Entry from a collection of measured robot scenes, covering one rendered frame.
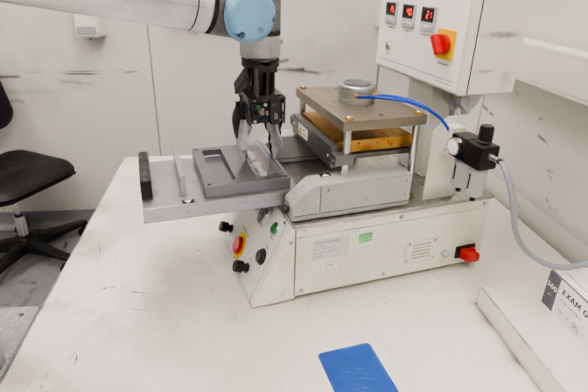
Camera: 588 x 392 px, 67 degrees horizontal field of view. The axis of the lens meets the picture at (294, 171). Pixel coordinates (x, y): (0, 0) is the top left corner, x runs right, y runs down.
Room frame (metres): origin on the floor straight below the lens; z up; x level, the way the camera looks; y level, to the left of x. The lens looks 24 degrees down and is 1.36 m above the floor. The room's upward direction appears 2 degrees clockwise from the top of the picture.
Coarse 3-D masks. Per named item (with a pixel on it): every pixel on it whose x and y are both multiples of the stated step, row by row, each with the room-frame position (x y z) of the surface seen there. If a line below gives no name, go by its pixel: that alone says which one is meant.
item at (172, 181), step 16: (176, 160) 0.82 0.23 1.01; (192, 160) 0.92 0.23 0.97; (160, 176) 0.83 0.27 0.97; (176, 176) 0.83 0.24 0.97; (192, 176) 0.83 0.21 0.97; (160, 192) 0.75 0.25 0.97; (176, 192) 0.76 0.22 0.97; (192, 192) 0.76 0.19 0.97; (256, 192) 0.77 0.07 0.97; (272, 192) 0.77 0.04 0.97; (144, 208) 0.69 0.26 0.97; (160, 208) 0.70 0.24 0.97; (176, 208) 0.71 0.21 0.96; (192, 208) 0.72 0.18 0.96; (208, 208) 0.73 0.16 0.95; (224, 208) 0.74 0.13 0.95; (240, 208) 0.75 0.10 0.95
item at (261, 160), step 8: (248, 144) 0.93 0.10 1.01; (256, 144) 0.93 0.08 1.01; (248, 152) 0.88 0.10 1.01; (256, 152) 0.89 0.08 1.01; (264, 152) 0.89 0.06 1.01; (248, 160) 0.84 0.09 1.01; (256, 160) 0.84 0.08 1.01; (264, 160) 0.84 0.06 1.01; (272, 160) 0.84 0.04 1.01; (256, 168) 0.80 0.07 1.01; (264, 168) 0.80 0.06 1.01; (272, 168) 0.80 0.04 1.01; (280, 168) 0.80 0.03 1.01
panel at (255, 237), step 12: (228, 216) 0.98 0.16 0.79; (240, 216) 0.92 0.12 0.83; (252, 216) 0.87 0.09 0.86; (276, 216) 0.78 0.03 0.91; (240, 228) 0.89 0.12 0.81; (252, 228) 0.84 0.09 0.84; (264, 228) 0.80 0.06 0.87; (276, 228) 0.75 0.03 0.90; (228, 240) 0.92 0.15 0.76; (252, 240) 0.82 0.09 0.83; (264, 240) 0.77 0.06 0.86; (276, 240) 0.74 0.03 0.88; (240, 252) 0.84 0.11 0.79; (252, 252) 0.79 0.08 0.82; (264, 252) 0.74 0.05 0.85; (252, 264) 0.77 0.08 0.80; (264, 264) 0.73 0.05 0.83; (240, 276) 0.78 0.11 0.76; (252, 276) 0.74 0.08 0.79; (252, 288) 0.72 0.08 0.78
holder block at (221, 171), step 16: (208, 160) 0.89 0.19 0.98; (224, 160) 0.89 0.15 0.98; (240, 160) 0.86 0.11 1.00; (208, 176) 0.78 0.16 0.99; (224, 176) 0.82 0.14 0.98; (240, 176) 0.79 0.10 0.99; (272, 176) 0.79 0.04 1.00; (288, 176) 0.79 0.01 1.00; (208, 192) 0.74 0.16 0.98; (224, 192) 0.75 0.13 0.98; (240, 192) 0.76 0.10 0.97
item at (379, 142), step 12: (312, 120) 0.95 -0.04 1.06; (324, 120) 0.96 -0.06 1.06; (324, 132) 0.88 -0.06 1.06; (336, 132) 0.87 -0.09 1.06; (360, 132) 0.88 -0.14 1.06; (372, 132) 0.88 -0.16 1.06; (384, 132) 0.88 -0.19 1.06; (396, 132) 0.88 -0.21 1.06; (408, 132) 0.89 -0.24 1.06; (360, 144) 0.84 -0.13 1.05; (372, 144) 0.84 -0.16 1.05; (384, 144) 0.85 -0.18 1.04; (396, 144) 0.86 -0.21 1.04; (408, 144) 0.87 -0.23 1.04; (360, 156) 0.84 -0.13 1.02; (372, 156) 0.84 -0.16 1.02
